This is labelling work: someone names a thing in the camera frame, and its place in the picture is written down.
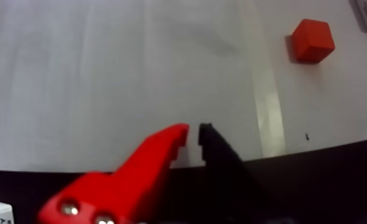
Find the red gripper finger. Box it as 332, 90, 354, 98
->
36, 123, 191, 224

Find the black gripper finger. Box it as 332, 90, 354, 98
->
197, 123, 284, 224

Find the orange-red cube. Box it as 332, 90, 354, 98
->
290, 18, 336, 65

